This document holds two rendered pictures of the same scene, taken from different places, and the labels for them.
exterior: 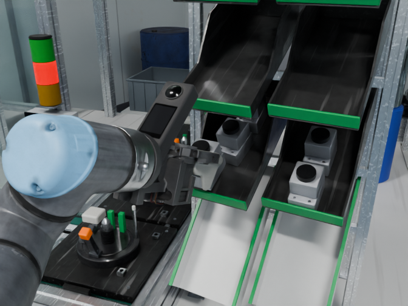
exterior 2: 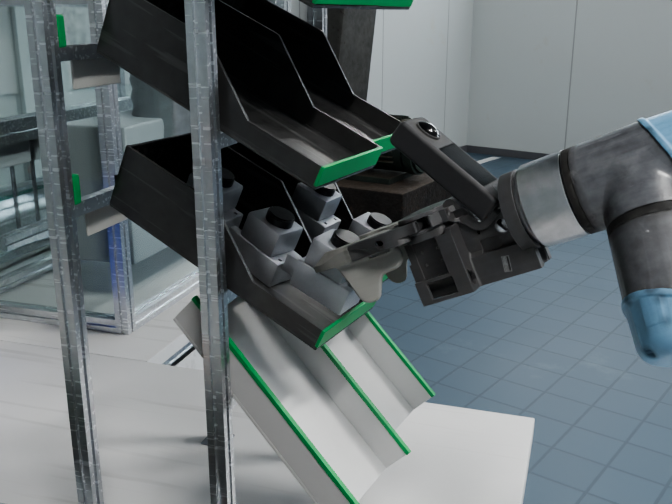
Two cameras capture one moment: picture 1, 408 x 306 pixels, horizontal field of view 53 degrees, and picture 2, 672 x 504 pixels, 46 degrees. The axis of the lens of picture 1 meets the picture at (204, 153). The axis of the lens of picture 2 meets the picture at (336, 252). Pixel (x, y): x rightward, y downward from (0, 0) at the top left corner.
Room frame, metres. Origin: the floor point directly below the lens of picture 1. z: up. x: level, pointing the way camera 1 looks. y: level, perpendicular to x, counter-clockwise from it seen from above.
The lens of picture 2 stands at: (0.61, 0.75, 1.50)
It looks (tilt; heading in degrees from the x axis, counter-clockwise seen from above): 17 degrees down; 270
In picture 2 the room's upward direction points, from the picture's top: straight up
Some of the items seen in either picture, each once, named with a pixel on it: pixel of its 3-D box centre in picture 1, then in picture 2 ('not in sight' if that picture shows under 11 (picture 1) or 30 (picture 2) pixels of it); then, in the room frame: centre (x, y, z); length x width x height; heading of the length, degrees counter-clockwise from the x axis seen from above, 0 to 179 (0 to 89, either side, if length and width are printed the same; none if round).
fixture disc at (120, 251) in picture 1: (108, 244); not in sight; (0.76, 0.22, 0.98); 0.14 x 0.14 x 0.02
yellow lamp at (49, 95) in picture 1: (49, 93); not in sight; (0.93, 0.36, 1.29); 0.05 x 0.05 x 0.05
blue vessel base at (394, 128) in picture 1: (372, 139); not in sight; (1.34, -0.60, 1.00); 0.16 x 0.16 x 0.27
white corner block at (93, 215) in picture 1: (94, 218); not in sight; (0.88, 0.28, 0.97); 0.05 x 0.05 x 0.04; 72
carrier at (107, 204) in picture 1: (153, 180); not in sight; (1.00, 0.14, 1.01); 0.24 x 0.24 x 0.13; 72
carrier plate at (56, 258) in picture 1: (109, 251); not in sight; (0.76, 0.22, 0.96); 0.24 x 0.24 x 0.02; 72
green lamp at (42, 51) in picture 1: (42, 49); not in sight; (0.93, 0.36, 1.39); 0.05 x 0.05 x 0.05
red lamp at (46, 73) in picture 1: (45, 71); not in sight; (0.93, 0.36, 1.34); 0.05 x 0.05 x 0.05
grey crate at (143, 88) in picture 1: (178, 90); not in sight; (2.90, 0.19, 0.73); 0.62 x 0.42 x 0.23; 72
